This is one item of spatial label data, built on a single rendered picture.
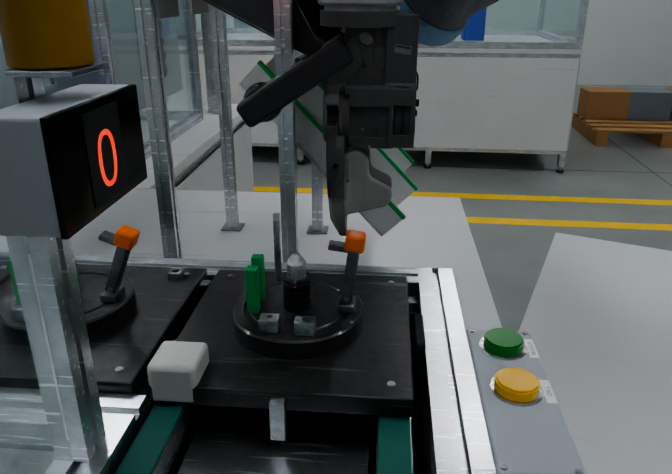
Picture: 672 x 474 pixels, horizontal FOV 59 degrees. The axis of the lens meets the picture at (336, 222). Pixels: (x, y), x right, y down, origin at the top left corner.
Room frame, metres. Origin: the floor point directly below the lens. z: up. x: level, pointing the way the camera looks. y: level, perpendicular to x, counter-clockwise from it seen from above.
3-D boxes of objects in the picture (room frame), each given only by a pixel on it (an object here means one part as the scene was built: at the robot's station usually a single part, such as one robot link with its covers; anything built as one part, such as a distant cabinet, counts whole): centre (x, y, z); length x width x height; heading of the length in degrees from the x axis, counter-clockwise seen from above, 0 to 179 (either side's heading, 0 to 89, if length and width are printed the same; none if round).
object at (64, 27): (0.38, 0.17, 1.29); 0.05 x 0.05 x 0.05
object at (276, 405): (0.43, 0.05, 0.95); 0.01 x 0.01 x 0.04; 85
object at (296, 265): (0.55, 0.04, 1.04); 0.02 x 0.02 x 0.03
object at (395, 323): (0.55, 0.04, 0.96); 0.24 x 0.24 x 0.02; 85
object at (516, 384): (0.45, -0.17, 0.96); 0.04 x 0.04 x 0.02
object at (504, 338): (0.52, -0.17, 0.96); 0.04 x 0.04 x 0.02
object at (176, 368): (0.47, 0.15, 0.97); 0.05 x 0.05 x 0.04; 85
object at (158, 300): (0.58, 0.30, 1.01); 0.24 x 0.24 x 0.13; 85
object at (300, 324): (0.50, 0.03, 1.00); 0.02 x 0.01 x 0.02; 85
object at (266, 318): (0.51, 0.07, 1.00); 0.02 x 0.01 x 0.02; 85
